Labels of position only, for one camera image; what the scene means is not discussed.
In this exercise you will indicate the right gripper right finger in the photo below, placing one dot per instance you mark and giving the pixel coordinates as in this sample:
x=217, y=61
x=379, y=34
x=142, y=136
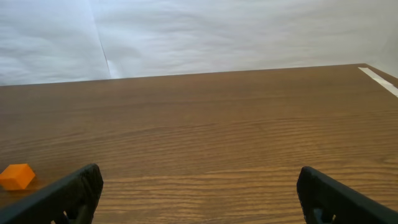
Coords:
x=329, y=199

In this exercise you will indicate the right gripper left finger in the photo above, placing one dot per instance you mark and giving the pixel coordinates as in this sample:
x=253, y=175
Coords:
x=68, y=199

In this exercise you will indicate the orange cube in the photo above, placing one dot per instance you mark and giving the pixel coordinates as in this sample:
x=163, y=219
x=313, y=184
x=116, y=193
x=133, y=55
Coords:
x=17, y=177

